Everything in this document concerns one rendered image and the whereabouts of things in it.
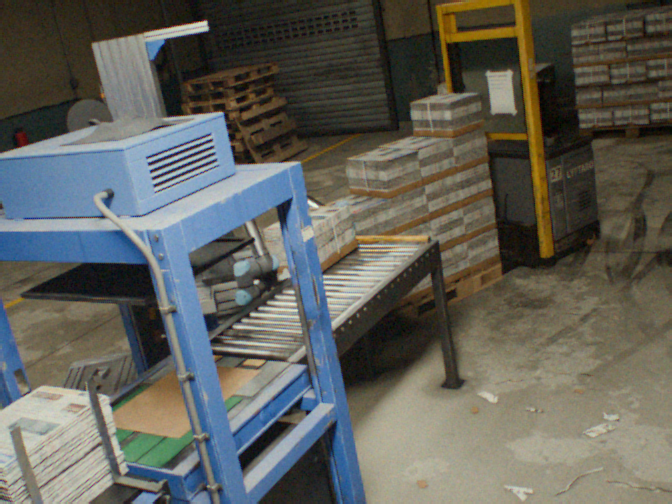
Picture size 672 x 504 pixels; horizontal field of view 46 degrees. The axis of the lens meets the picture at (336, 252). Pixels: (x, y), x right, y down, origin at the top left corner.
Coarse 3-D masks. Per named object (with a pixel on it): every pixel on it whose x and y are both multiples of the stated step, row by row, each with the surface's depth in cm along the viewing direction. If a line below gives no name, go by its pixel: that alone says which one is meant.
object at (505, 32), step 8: (464, 32) 541; (472, 32) 534; (480, 32) 529; (488, 32) 524; (496, 32) 518; (504, 32) 513; (512, 32) 508; (448, 40) 554; (456, 40) 548; (464, 40) 542; (472, 40) 537
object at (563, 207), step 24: (504, 144) 584; (576, 144) 552; (504, 168) 570; (528, 168) 552; (552, 168) 541; (576, 168) 556; (504, 192) 577; (528, 192) 559; (552, 192) 545; (576, 192) 560; (528, 216) 566; (552, 216) 549; (576, 216) 564; (576, 240) 567
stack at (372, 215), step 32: (416, 192) 491; (448, 192) 508; (384, 224) 479; (448, 224) 511; (448, 256) 515; (416, 288) 502; (448, 288) 519; (384, 320) 489; (416, 320) 505; (352, 352) 477
